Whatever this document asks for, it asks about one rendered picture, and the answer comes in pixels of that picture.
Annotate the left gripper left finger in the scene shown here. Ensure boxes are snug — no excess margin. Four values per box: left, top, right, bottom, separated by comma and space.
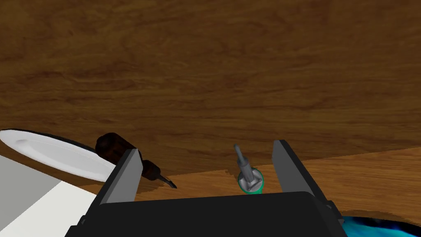
93, 148, 144, 206

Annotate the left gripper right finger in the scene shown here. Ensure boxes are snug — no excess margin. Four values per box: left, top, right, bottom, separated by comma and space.
272, 139, 330, 202

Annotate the dark brown bottle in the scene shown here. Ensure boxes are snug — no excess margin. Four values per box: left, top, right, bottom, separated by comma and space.
95, 132, 178, 189

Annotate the green bottle with grey spout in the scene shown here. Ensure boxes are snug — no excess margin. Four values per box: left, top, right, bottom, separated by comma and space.
234, 143, 265, 195

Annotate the white plate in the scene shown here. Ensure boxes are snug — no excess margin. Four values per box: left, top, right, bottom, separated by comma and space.
0, 129, 118, 183

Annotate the blue bowl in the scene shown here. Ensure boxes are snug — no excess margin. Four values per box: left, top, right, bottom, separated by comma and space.
341, 215, 421, 237

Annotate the brown wooden table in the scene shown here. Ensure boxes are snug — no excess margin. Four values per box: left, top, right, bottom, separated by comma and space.
0, 0, 421, 228

